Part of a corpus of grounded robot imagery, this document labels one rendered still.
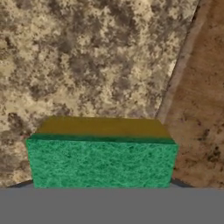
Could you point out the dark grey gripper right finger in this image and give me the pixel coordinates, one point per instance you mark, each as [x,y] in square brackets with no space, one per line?
[178,184]

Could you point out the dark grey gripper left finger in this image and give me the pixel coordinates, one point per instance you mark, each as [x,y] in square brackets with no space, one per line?
[25,185]

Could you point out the brown wooden cutting board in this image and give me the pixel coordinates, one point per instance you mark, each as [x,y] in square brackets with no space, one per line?
[198,116]

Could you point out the green and yellow sponge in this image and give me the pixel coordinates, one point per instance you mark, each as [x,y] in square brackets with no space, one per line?
[102,163]

